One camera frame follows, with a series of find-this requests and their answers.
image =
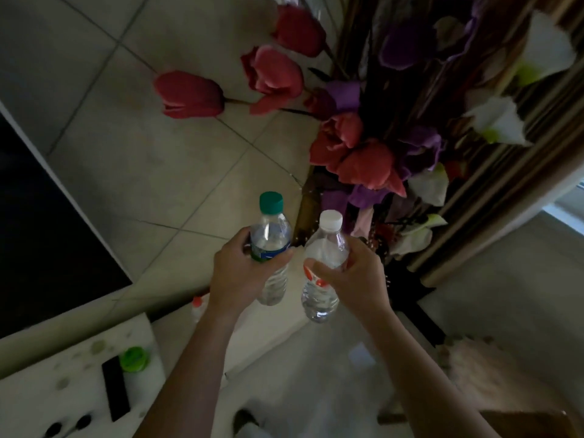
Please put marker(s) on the person's right forearm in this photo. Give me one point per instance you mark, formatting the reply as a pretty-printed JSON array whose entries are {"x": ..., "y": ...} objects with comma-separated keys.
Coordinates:
[{"x": 419, "y": 383}]

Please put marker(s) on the brown flower vase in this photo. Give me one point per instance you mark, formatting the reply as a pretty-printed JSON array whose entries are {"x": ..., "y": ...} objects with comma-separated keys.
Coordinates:
[{"x": 306, "y": 214}]

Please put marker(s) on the purple artificial flower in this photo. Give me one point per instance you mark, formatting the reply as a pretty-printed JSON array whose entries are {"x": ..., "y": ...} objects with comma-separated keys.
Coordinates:
[
  {"x": 365, "y": 197},
  {"x": 419, "y": 148},
  {"x": 404, "y": 45},
  {"x": 344, "y": 93}
]

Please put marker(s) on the person's left hand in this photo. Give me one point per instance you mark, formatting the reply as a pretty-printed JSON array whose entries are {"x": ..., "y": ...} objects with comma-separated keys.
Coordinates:
[{"x": 232, "y": 278}]

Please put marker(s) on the black television screen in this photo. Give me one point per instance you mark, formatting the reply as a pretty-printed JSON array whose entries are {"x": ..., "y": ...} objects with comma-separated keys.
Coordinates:
[{"x": 41, "y": 241}]

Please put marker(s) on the person's right thumb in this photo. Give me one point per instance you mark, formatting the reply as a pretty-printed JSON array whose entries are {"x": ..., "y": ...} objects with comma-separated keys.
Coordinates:
[{"x": 321, "y": 273}]

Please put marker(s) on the person's right hand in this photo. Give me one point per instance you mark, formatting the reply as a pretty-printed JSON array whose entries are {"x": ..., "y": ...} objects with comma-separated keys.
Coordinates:
[{"x": 362, "y": 282}]

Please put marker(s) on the bunch of red artificial flowers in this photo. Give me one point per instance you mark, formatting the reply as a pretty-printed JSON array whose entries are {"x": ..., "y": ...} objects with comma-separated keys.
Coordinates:
[{"x": 273, "y": 77}]

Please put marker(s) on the brown striped curtain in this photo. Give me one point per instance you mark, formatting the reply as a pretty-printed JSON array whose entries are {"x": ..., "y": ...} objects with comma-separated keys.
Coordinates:
[{"x": 524, "y": 177}]

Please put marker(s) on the small red-capped bottle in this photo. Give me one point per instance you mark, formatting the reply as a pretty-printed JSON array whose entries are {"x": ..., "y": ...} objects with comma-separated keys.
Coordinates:
[{"x": 197, "y": 308}]

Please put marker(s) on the green round lid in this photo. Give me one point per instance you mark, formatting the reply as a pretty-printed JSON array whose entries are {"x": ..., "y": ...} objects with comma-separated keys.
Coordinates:
[{"x": 133, "y": 359}]

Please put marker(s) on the person's left thumb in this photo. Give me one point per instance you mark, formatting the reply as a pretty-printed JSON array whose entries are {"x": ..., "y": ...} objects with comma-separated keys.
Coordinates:
[{"x": 276, "y": 261}]

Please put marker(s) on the black remote control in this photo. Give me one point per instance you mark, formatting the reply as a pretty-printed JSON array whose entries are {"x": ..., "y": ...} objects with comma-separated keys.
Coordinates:
[{"x": 115, "y": 387}]

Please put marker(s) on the beige fluffy rug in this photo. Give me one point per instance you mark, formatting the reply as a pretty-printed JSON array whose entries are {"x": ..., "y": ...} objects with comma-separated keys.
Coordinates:
[{"x": 492, "y": 374}]

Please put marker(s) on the person's left forearm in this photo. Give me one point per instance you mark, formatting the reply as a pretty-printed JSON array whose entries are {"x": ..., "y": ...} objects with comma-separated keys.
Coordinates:
[{"x": 191, "y": 383}]

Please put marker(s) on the white artificial lily flower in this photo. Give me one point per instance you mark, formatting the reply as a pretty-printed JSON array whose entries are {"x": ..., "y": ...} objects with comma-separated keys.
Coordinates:
[
  {"x": 497, "y": 120},
  {"x": 416, "y": 237},
  {"x": 429, "y": 184},
  {"x": 545, "y": 47}
]

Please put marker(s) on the white-capped clear water bottle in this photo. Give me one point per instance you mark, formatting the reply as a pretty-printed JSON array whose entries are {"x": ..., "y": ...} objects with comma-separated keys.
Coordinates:
[{"x": 326, "y": 250}]

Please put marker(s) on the green-capped clear water bottle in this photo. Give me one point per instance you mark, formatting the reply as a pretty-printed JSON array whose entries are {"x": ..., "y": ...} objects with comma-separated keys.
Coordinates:
[{"x": 272, "y": 232}]

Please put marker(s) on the small black round object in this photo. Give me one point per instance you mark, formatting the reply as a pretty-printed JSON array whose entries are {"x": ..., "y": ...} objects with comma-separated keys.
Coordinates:
[
  {"x": 83, "y": 421},
  {"x": 52, "y": 429}
]

